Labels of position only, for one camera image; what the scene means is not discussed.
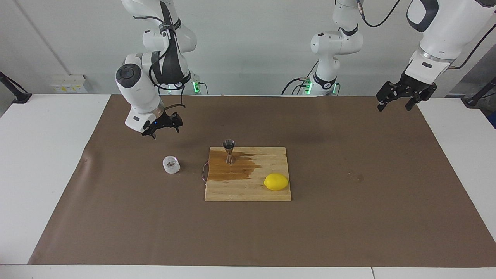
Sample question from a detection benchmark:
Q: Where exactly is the yellow lemon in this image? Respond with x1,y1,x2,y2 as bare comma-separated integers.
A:
263,173,290,191

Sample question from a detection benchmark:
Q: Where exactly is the steel double jigger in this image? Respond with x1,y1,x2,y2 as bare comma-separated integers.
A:
222,139,236,166

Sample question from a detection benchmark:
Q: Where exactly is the wooden cutting board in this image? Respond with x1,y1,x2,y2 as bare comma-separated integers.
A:
201,146,292,202

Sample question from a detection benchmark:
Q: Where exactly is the brown paper table mat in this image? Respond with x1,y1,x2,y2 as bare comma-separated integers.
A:
28,94,496,268

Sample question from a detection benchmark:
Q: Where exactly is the black clamp mount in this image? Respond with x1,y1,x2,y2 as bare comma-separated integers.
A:
0,72,33,104
461,77,496,109

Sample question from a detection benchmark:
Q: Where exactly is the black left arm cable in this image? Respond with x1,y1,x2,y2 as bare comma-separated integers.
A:
356,0,496,69

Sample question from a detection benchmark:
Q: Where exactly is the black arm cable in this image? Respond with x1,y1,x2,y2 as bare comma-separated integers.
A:
132,0,186,111
356,0,496,69

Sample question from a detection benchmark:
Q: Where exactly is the black base cable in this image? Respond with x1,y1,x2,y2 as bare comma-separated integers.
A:
282,77,307,95

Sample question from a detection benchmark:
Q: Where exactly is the white wall outlet box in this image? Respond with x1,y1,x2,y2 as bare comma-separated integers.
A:
50,75,88,94

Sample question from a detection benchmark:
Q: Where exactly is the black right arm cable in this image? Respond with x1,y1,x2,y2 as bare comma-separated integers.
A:
132,0,186,111

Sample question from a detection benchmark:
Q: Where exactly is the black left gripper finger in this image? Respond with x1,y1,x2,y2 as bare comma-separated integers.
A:
377,81,400,112
406,86,437,111

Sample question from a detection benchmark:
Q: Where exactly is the small clear plastic cup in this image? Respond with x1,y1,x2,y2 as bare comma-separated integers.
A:
162,156,181,175

